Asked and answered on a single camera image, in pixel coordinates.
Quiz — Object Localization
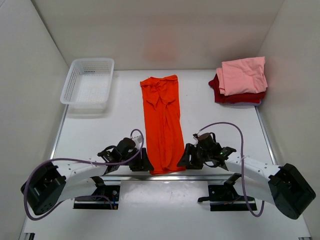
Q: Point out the dark red folded t-shirt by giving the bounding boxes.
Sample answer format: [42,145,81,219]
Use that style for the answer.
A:
[208,74,266,105]

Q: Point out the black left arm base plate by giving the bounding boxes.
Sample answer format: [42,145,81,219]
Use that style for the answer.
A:
[73,184,121,210]

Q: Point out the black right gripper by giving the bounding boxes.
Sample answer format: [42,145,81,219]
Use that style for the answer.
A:
[177,144,212,170]

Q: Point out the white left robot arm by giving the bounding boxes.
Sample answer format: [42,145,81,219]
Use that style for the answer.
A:
[20,136,154,220]

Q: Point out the orange t-shirt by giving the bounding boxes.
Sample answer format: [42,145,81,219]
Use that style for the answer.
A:
[140,75,186,175]

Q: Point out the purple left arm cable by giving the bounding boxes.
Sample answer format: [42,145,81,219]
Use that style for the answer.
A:
[23,128,145,221]

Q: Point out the white plastic basket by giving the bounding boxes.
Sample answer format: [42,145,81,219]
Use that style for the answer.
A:
[60,57,115,111]

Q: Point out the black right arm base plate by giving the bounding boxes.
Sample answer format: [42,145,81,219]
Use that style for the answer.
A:
[197,173,249,212]

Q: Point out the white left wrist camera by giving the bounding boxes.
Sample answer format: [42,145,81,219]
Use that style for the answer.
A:
[130,135,142,149]

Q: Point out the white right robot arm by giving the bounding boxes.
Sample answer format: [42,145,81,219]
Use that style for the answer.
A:
[177,132,316,220]

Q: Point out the pink folded t-shirt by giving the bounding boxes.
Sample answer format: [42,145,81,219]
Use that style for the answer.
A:
[216,56,268,96]

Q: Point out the aluminium table rail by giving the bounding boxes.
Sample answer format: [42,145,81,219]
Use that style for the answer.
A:
[55,107,274,181]

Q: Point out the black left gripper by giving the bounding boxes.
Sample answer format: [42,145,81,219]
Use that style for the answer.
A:
[121,146,154,171]

